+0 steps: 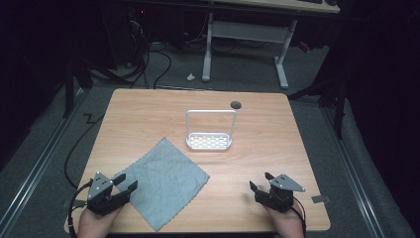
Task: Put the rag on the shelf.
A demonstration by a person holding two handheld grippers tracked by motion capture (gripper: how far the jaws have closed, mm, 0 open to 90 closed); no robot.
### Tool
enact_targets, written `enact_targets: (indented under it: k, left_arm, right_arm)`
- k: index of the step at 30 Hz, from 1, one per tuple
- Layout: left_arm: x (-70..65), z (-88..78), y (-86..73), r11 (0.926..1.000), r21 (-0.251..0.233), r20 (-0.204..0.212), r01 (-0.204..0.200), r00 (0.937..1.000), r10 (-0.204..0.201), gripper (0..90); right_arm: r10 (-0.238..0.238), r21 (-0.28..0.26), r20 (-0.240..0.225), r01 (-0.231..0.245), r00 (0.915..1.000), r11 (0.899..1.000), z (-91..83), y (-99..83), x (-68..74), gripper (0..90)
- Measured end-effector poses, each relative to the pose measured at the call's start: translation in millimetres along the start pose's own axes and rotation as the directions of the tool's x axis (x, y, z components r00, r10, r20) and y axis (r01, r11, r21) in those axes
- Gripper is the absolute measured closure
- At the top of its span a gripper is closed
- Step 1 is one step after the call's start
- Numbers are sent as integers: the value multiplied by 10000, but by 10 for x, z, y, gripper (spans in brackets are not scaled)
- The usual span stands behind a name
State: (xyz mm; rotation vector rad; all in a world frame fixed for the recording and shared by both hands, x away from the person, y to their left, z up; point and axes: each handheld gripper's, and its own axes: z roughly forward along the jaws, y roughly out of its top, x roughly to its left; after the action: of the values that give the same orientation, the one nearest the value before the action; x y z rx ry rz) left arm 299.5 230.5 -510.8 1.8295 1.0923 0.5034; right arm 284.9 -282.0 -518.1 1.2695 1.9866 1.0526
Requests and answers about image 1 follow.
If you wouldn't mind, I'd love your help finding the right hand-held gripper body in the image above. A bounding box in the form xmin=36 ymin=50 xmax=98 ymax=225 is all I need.
xmin=254 ymin=174 xmax=306 ymax=213

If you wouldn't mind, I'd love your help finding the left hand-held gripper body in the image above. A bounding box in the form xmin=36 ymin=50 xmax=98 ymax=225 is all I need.
xmin=86 ymin=171 xmax=132 ymax=217

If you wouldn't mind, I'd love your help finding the grey cloth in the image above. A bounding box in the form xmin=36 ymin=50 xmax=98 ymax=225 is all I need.
xmin=113 ymin=137 xmax=211 ymax=233

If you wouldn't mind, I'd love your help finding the person's right hand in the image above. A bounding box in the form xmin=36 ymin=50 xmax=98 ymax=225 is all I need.
xmin=262 ymin=200 xmax=305 ymax=238

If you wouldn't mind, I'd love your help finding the person's left hand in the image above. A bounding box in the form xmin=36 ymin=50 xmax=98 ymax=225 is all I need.
xmin=76 ymin=201 xmax=125 ymax=238

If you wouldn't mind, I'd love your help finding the grey tape piece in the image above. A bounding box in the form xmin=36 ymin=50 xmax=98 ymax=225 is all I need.
xmin=311 ymin=194 xmax=332 ymax=204
xmin=61 ymin=198 xmax=87 ymax=209

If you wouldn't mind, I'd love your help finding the black metal stand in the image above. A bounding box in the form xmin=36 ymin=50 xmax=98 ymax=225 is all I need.
xmin=61 ymin=54 xmax=95 ymax=119
xmin=286 ymin=39 xmax=352 ymax=141

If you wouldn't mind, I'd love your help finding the white-framed desk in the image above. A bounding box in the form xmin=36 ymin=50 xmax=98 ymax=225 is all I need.
xmin=200 ymin=0 xmax=342 ymax=90

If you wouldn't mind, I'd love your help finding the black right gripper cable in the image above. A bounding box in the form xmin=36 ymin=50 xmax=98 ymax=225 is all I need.
xmin=290 ymin=195 xmax=308 ymax=238

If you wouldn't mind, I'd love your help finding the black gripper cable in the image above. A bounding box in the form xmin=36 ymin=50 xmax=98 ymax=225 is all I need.
xmin=290 ymin=195 xmax=308 ymax=238
xmin=66 ymin=179 xmax=95 ymax=238

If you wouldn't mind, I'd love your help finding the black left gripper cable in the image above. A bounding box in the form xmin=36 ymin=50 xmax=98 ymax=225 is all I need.
xmin=66 ymin=179 xmax=95 ymax=238

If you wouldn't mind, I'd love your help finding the black floor cable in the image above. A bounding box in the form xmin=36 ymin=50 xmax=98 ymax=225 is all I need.
xmin=63 ymin=112 xmax=106 ymax=190

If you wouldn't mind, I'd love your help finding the white rack with handle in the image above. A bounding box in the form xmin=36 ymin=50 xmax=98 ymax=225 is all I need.
xmin=184 ymin=108 xmax=238 ymax=152

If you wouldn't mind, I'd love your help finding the metal floor rail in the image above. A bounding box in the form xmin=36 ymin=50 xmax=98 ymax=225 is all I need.
xmin=0 ymin=86 xmax=91 ymax=232
xmin=321 ymin=105 xmax=387 ymax=238

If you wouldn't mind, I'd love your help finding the bundle of black cables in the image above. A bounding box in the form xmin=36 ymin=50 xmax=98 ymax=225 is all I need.
xmin=88 ymin=13 xmax=173 ymax=90

